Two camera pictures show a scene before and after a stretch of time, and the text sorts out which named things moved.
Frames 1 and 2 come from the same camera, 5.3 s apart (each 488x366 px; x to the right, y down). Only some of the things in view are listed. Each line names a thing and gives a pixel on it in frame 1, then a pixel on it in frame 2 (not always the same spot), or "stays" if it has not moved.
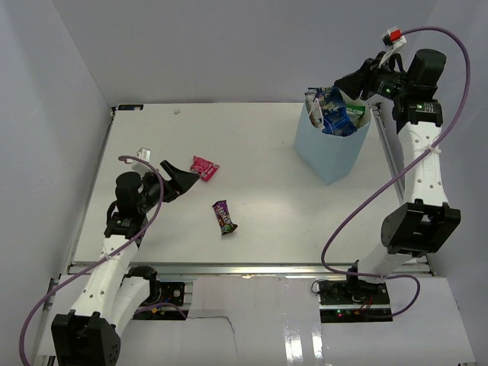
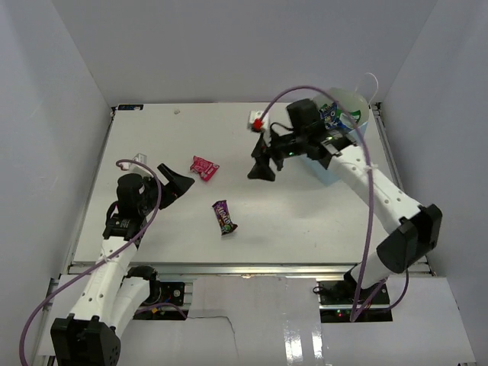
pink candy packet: [204, 168] stays
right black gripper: [365, 79] -> [261, 169]
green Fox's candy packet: [356, 110] stays
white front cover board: [275, 321] stays
